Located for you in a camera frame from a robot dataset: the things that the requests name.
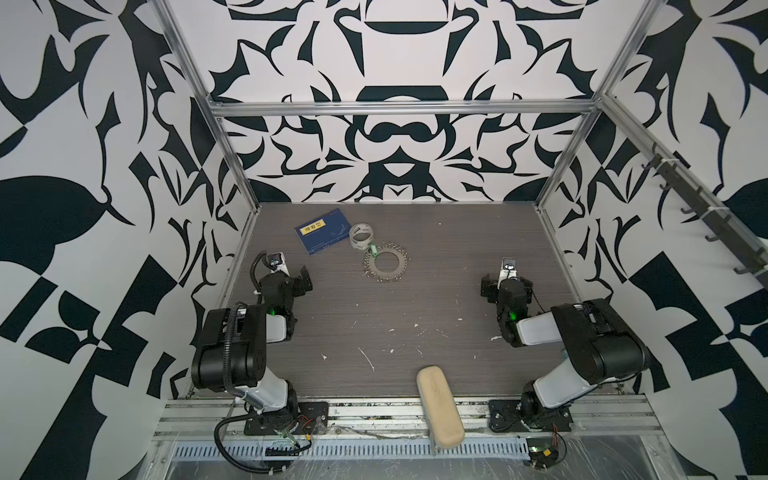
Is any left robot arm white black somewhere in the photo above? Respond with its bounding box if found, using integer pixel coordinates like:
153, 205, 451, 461
191, 251, 313, 415

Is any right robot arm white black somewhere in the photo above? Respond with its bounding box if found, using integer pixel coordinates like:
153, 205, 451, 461
480, 257, 652, 433

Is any blue booklet yellow label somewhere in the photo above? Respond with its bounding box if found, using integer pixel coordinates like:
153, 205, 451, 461
295, 209, 351, 255

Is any patterned tape roll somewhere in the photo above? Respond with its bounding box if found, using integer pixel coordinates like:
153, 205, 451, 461
349, 223, 374, 251

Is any beige glasses case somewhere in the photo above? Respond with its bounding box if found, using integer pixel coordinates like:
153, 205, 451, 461
416, 366, 465, 449

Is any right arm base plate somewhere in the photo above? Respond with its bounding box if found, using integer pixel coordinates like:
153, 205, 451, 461
488, 399, 573, 433

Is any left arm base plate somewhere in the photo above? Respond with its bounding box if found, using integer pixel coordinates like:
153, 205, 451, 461
244, 401, 329, 436

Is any white slotted cable duct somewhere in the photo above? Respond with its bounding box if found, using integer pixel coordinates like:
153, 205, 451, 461
169, 436, 532, 463

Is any small circuit board with wires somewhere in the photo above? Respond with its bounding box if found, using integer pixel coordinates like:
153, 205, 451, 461
524, 435, 568, 471

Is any black wall hook rack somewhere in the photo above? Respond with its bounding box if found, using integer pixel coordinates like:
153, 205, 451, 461
643, 142, 767, 290

